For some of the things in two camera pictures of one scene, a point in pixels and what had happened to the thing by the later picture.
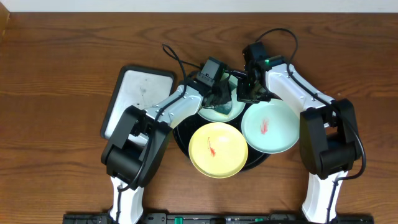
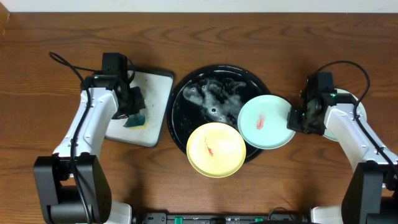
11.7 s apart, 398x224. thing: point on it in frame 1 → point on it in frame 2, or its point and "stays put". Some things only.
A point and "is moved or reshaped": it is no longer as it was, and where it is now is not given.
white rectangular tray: x=135 y=86 stays put
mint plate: x=211 y=113 → x=360 y=106
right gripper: x=241 y=84 → x=292 y=122
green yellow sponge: x=224 y=108 is moved or reshaped
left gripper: x=219 y=98 → x=137 y=101
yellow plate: x=218 y=150 stays put
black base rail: x=214 y=218 stays put
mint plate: x=270 y=127 is moved or reshaped
